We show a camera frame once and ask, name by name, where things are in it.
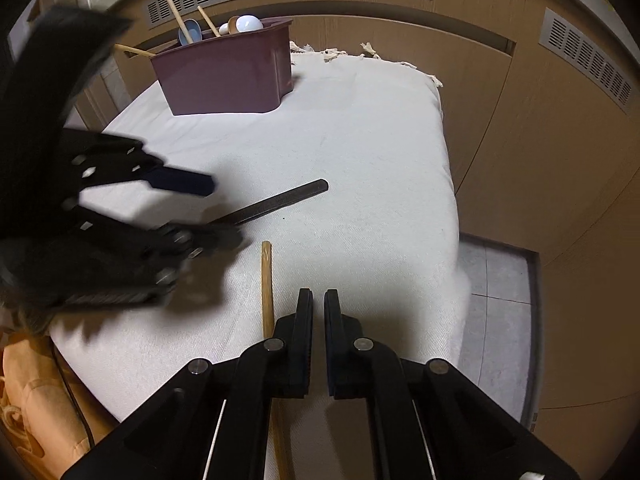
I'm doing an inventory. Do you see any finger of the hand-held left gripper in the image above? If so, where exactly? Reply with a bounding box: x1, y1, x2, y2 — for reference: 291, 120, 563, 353
60, 199, 247, 287
62, 129, 216, 198

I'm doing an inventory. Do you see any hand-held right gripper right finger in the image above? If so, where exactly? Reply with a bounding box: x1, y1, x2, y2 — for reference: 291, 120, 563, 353
323, 288, 581, 480

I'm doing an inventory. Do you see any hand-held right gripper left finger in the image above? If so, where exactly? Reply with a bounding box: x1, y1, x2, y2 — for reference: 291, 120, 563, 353
62, 287, 315, 480

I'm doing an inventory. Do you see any wooden utensil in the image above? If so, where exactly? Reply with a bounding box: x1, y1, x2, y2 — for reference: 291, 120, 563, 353
260, 240, 292, 480
162, 0, 195, 45
114, 43, 158, 58
196, 5, 222, 38

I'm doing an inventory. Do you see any black handled utensil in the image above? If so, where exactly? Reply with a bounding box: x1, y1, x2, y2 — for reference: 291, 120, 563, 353
207, 178, 329, 226

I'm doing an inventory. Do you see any purple plastic utensil container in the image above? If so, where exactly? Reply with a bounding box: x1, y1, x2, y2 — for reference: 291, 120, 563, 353
150, 16, 295, 117

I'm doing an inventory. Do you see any white spoon with wooden handle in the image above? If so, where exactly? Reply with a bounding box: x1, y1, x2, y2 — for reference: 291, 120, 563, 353
227, 14, 264, 36

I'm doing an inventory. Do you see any white fringed cloth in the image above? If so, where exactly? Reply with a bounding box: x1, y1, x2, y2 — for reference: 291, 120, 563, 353
47, 42, 473, 480

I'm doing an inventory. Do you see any wooden kitchen cabinet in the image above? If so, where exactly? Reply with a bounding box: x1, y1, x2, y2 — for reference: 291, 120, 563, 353
30, 0, 640, 431

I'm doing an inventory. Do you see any orange cloth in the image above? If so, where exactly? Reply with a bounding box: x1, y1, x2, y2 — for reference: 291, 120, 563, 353
0, 330, 121, 480

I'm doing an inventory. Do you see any small cabinet vent grille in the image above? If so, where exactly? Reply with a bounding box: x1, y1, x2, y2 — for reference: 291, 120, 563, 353
539, 7, 633, 113

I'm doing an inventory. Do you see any black cable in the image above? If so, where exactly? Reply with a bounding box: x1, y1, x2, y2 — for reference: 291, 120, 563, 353
50, 340, 96, 448

